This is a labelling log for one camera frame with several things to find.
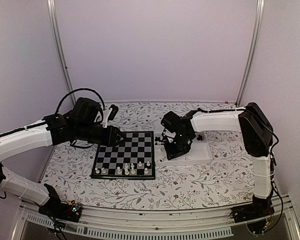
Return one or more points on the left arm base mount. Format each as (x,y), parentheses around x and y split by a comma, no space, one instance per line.
(56,209)

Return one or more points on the white chess pieces pile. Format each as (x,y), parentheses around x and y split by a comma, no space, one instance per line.
(161,156)

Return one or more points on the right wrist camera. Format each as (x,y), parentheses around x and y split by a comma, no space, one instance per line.
(163,136)

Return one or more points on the metal frame post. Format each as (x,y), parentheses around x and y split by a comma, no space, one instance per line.
(52,12)
(258,19)

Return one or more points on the black grey chessboard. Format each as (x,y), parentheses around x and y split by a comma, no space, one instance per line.
(137,147)

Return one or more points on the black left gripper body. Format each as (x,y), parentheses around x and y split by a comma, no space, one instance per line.
(108,140)

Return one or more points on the black piece far apart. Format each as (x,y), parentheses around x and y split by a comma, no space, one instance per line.
(199,138)

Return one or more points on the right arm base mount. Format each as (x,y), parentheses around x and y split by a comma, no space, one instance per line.
(259,208)

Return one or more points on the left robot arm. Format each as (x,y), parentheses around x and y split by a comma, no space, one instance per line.
(87,121)

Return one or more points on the white plastic tray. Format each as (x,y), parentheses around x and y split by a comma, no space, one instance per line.
(199,154)

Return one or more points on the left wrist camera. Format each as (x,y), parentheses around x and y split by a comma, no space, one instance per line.
(109,114)

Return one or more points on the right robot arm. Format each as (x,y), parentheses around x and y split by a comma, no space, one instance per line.
(257,133)

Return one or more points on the left metal frame post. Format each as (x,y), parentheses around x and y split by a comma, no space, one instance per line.
(52,12)

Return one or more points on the aluminium front rail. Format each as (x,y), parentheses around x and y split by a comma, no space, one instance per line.
(214,223)

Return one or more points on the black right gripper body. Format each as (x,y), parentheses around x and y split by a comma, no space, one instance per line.
(180,147)

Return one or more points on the floral table mat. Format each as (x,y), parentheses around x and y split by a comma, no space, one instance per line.
(233,176)

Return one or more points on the black chess pieces pile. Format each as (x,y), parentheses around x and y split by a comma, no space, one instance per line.
(159,140)

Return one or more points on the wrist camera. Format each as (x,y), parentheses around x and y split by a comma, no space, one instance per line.
(109,114)
(163,136)

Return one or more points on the right metal frame post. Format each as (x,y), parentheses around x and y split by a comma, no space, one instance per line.
(258,19)

